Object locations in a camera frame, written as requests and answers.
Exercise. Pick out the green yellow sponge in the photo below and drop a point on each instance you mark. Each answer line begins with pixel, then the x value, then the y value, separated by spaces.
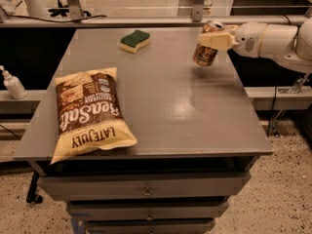
pixel 135 41

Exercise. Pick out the grey bottom drawer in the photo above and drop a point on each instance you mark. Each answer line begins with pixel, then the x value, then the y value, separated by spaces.
pixel 164 226

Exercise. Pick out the grey drawer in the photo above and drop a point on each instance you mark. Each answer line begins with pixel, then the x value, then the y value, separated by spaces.
pixel 148 210
pixel 122 187
pixel 164 226

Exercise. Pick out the grey metal post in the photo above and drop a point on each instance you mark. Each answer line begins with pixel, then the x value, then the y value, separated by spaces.
pixel 75 11
pixel 197 10

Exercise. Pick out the grey metal post right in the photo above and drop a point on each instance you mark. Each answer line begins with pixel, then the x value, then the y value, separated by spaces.
pixel 197 10

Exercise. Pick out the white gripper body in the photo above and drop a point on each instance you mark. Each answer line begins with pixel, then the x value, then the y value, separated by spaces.
pixel 248 40

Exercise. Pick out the white spray bottle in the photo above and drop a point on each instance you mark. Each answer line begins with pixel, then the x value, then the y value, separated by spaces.
pixel 13 84

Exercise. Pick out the grey middle drawer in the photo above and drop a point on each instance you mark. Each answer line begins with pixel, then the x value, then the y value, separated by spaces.
pixel 148 210

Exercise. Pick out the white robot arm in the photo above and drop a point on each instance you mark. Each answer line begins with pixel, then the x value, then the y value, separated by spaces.
pixel 288 45

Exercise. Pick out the Late July chips bag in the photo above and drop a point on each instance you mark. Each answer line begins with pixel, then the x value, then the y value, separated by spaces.
pixel 89 114

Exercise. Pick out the orange soda can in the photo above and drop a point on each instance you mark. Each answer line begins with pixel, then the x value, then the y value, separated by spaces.
pixel 204 56

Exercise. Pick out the grey metal post left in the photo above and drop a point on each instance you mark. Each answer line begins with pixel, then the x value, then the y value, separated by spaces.
pixel 75 11

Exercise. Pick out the black cart caster leg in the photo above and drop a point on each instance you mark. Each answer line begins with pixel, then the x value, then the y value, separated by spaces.
pixel 32 195

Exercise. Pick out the grey top drawer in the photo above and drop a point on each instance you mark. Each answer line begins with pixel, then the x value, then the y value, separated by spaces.
pixel 122 187

